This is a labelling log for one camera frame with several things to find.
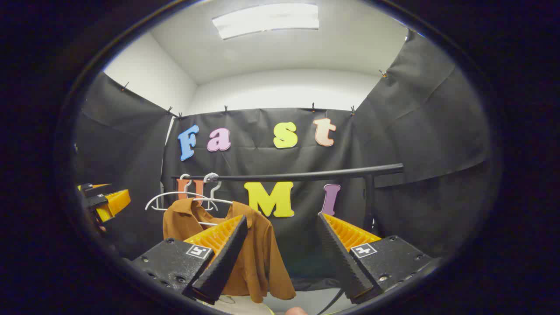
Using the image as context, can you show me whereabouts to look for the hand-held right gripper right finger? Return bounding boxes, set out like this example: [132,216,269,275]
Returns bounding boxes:
[317,213,434,305]

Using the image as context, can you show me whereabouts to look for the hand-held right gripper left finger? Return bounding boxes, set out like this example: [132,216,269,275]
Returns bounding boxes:
[131,214,249,305]

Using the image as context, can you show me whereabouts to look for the brown button shirt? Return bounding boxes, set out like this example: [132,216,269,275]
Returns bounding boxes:
[163,198,297,304]

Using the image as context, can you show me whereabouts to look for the white plastic hanger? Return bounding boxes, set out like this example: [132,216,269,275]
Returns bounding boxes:
[145,174,219,213]
[192,172,235,227]

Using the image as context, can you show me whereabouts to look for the black backdrop cloth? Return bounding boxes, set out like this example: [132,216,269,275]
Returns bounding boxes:
[72,31,493,291]

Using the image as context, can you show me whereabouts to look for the ceiling light panel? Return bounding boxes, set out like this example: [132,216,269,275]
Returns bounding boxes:
[212,3,320,41]

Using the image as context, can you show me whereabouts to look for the black cable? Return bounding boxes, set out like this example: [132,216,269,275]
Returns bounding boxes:
[316,288,347,315]

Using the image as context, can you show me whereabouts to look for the black clothes rail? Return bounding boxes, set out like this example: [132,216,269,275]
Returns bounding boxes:
[171,164,404,182]

